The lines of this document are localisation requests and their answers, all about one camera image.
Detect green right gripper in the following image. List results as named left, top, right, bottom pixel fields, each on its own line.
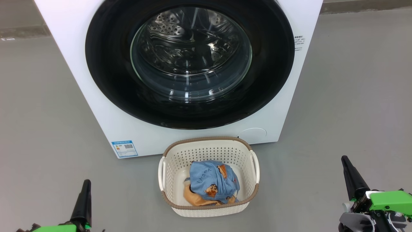
left=341, top=156, right=412, bottom=217

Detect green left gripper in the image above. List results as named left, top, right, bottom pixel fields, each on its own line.
left=31, top=179, right=92, bottom=232

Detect black-rimmed glass washer door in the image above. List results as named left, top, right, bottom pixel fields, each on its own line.
left=85, top=0, right=295, bottom=130

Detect white front-load washing machine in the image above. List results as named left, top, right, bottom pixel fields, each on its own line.
left=34, top=0, right=324, bottom=159

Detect blue energy label sticker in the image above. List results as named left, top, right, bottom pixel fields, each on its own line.
left=111, top=140, right=138, bottom=158

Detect cream perforated laundry basket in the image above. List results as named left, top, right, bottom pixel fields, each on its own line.
left=158, top=137, right=260, bottom=218

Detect round white filter cover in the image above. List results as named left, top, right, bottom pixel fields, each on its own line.
left=238, top=128, right=267, bottom=143

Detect printed text instruction label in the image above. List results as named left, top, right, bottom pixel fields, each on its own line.
left=294, top=35, right=306, bottom=53

